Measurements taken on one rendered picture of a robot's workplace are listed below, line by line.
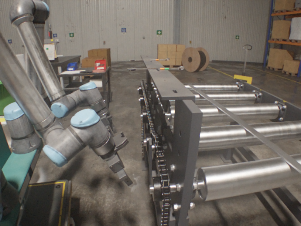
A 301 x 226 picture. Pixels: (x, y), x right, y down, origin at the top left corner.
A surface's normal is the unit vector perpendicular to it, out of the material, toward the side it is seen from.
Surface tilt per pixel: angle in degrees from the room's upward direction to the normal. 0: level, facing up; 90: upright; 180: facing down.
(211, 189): 65
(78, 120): 19
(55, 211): 0
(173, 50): 90
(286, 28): 90
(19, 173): 0
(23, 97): 95
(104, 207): 0
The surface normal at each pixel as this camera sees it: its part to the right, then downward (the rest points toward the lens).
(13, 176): 0.00, -0.92
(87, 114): -0.25, -0.79
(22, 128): 0.73, 0.26
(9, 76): 0.45, 0.43
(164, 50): 0.01, 0.39
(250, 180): 0.07, -0.24
